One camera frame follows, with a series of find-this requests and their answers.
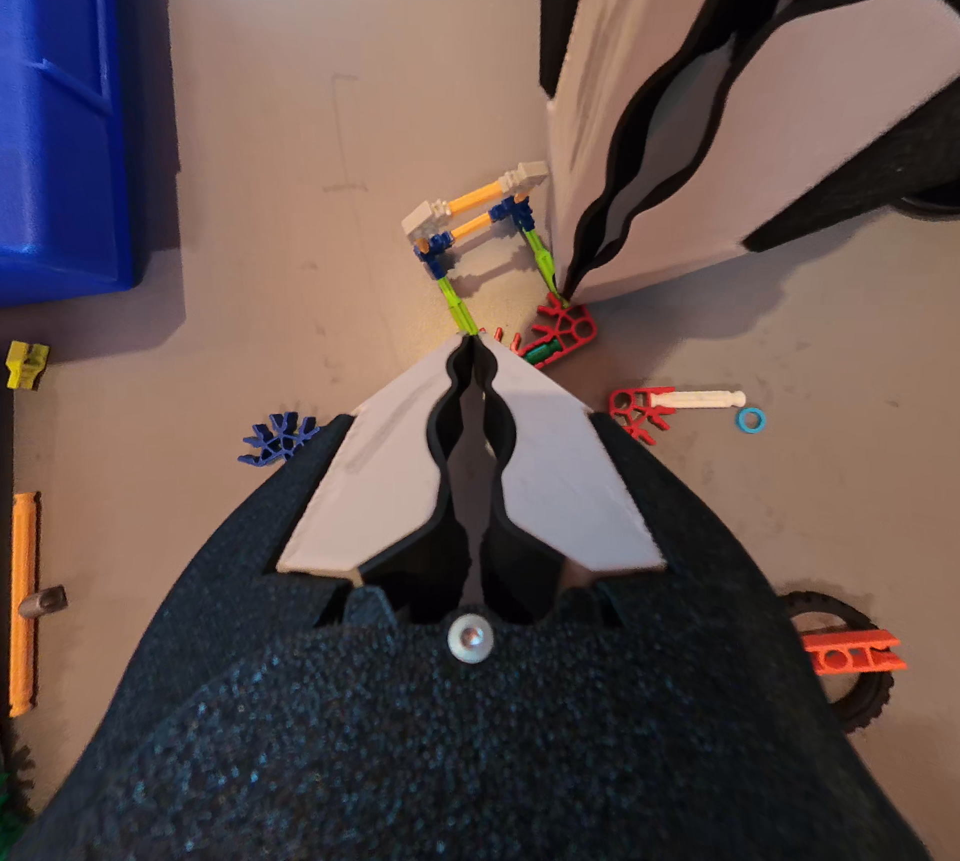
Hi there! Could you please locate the orange connector piece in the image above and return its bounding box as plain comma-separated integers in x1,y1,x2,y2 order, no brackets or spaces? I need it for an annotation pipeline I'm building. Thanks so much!
799,628,909,677

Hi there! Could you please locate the blue snowflake connector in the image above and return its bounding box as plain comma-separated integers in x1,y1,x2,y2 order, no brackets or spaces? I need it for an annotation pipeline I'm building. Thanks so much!
237,411,321,468

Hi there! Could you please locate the orange toy rod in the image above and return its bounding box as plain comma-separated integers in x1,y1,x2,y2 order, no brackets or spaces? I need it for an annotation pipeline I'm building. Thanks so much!
8,492,40,718

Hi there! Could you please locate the black toy tyre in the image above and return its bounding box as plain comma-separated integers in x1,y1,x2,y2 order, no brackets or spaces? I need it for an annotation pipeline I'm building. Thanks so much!
781,589,896,736

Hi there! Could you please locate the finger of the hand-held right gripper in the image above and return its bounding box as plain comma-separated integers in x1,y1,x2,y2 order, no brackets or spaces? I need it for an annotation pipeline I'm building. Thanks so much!
573,0,960,301
547,0,748,297

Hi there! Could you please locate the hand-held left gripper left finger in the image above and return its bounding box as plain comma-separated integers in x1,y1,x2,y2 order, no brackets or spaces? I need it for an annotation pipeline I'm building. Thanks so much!
276,334,475,624

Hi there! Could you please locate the blue plastic bin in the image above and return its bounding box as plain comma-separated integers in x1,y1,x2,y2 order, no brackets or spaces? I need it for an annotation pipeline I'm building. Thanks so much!
0,0,183,309

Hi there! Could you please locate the grey connector piece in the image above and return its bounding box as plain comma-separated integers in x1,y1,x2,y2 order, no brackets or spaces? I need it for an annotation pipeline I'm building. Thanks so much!
18,584,69,621

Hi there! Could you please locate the red connector with white rod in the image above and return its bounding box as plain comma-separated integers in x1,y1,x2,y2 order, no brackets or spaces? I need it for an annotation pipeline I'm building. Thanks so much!
608,387,748,447

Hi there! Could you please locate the colourful rod connector toy model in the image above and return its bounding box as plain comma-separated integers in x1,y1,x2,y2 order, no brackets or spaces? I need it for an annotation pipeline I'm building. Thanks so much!
401,160,600,372

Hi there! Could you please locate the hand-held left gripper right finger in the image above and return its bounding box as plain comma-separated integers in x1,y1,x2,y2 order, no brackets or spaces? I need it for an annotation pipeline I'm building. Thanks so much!
475,336,667,624

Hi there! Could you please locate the yellow connector piece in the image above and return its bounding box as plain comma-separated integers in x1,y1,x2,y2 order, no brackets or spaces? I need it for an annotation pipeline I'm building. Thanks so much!
5,340,51,391

